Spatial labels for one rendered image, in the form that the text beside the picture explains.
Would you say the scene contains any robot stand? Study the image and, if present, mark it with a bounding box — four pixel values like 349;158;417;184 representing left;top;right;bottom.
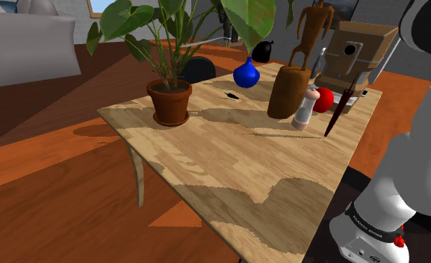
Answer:
302;166;431;263

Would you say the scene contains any red ball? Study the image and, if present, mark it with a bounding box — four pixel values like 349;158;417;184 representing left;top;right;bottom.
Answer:
311;87;335;114

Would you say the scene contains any brown box-shaped appliance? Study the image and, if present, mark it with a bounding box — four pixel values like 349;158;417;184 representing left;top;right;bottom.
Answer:
314;20;400;99

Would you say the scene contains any dark wall picture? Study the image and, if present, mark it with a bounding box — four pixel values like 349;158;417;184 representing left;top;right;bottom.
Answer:
312;0;360;20

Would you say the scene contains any green plant in terracotta pot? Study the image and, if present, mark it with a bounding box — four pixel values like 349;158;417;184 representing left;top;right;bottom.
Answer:
86;0;276;127

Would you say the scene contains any black chair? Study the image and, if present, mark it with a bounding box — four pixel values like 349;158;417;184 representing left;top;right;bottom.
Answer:
178;56;217;85

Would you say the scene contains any grey sofa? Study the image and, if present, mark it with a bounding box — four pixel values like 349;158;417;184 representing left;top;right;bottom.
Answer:
0;0;82;87

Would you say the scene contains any light wooden table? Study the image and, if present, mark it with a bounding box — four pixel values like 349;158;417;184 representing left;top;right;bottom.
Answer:
96;61;383;263

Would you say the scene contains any black round vase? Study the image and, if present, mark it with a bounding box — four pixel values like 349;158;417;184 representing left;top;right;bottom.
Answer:
251;40;275;64

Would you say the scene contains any window with wooden frame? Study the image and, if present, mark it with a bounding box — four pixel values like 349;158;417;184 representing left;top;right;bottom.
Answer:
86;0;133;19

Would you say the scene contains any blue round vase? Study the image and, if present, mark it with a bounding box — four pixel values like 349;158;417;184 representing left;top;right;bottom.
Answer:
232;56;261;89

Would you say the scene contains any dark red pointed stick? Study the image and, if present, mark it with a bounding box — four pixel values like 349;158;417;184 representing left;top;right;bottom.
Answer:
323;72;361;138

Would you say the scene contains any brown figure sculpture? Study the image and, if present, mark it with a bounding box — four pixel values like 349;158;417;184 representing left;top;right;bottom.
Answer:
267;0;335;120

